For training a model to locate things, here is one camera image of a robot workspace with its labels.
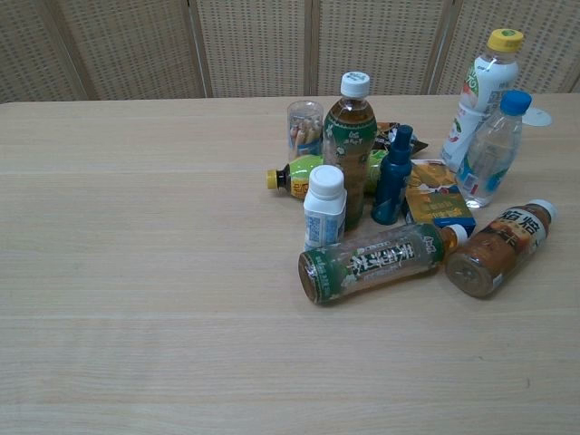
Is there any small white milk bottle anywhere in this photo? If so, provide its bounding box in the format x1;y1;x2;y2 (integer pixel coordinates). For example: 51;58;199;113
303;164;348;251

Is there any yellow-cap green label drink bottle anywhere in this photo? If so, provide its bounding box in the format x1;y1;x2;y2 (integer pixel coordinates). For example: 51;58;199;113
266;152;384;202

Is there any green tea bottle white cap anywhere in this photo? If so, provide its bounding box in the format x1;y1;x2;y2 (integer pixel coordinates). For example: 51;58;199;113
297;222;469;307
322;71;378;233

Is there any clear cup of biscuit sticks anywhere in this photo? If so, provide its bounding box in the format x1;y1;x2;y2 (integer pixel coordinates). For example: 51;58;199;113
286;100;324;161

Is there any dark blue spray bottle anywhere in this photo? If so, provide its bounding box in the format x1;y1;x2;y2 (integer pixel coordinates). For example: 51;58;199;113
372;124;416;226

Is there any dark snack packet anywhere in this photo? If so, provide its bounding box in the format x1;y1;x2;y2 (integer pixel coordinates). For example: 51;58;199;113
373;120;430;160

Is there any yellow and blue carton box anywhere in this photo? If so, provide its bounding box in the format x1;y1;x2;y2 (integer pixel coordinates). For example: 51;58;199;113
402;159;478;233

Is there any woven rattan folding screen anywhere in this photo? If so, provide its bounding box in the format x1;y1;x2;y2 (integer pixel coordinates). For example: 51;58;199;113
0;0;580;104

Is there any brown tea bottle white cap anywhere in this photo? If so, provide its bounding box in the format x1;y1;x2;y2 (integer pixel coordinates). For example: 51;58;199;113
444;198;560;300

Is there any clear water bottle blue cap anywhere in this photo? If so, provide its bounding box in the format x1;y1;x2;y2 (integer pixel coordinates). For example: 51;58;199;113
455;89;532;209

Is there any white drink bottle yellow cap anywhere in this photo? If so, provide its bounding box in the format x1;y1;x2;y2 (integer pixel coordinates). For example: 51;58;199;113
440;28;526;174

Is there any white round paper disc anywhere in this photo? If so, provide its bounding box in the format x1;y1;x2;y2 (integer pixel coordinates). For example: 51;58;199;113
522;107;554;130

